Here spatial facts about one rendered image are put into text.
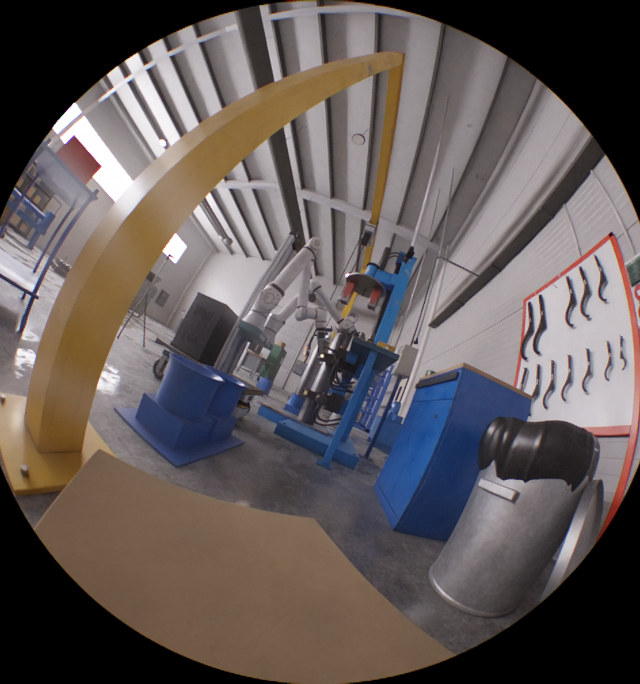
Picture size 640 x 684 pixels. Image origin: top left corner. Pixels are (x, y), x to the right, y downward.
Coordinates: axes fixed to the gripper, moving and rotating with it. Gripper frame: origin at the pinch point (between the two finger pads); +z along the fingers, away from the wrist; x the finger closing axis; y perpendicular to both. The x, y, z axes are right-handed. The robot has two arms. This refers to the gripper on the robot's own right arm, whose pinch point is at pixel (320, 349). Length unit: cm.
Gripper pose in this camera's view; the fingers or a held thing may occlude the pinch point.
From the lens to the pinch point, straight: 183.5
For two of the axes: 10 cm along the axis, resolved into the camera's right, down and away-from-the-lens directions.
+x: 1.1, -0.6, -9.9
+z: -0.3, 10.0, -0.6
